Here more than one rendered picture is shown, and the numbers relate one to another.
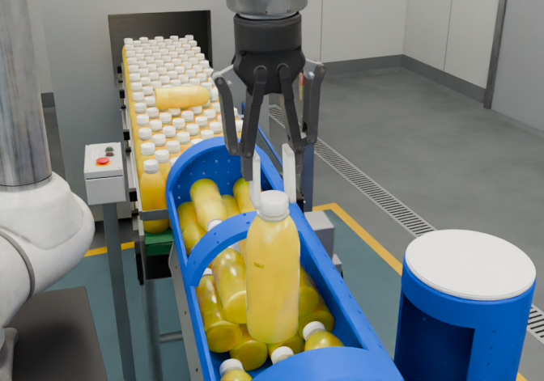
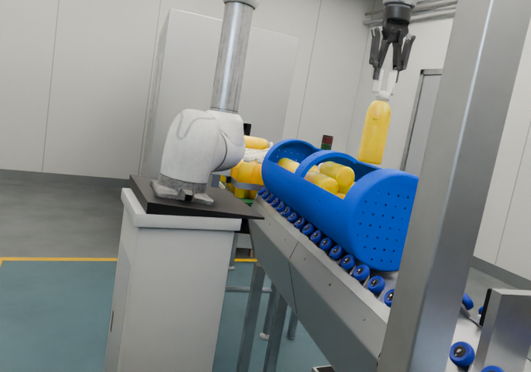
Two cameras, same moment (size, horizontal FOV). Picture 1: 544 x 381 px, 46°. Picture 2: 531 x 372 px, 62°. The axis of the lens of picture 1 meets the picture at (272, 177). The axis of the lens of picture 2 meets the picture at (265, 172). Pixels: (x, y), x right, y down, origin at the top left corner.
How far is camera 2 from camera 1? 0.80 m
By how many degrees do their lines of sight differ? 18
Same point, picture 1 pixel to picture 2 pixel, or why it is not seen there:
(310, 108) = (406, 53)
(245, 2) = not seen: outside the picture
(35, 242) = (229, 137)
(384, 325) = not seen: hidden behind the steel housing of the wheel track
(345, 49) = not seen: hidden behind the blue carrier
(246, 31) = (393, 9)
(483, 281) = not seen: hidden behind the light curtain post
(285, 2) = not seen: outside the picture
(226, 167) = (295, 157)
